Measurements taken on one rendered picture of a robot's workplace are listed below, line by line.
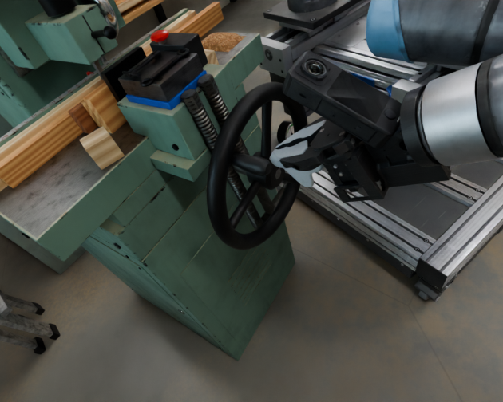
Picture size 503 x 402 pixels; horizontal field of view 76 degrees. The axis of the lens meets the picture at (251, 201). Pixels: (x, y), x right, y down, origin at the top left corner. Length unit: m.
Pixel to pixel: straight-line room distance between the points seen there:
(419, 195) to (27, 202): 1.17
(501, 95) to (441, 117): 0.04
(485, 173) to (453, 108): 1.16
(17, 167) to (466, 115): 0.62
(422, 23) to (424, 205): 0.97
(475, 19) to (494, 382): 1.09
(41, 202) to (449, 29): 0.56
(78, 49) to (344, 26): 0.81
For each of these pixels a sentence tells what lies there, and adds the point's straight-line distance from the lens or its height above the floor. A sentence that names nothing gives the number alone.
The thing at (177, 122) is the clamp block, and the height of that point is 0.95.
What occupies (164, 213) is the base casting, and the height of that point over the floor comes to 0.75.
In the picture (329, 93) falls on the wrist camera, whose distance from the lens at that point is 0.32.
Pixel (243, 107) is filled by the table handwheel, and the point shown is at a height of 0.95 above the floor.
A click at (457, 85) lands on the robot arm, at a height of 1.04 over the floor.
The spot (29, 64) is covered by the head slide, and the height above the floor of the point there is 1.01.
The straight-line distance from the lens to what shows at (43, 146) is 0.67.
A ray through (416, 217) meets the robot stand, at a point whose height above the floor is 0.21.
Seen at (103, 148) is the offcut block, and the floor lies 0.93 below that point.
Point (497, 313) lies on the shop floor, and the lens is 1.37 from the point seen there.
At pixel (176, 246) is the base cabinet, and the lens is 0.71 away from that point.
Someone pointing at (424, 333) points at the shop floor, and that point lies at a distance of 1.28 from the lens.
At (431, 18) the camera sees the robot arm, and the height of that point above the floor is 1.05.
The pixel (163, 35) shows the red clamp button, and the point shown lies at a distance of 0.57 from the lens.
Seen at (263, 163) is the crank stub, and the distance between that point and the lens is 0.42.
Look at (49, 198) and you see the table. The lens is 0.59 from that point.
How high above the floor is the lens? 1.19
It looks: 47 degrees down
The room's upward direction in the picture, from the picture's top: 20 degrees counter-clockwise
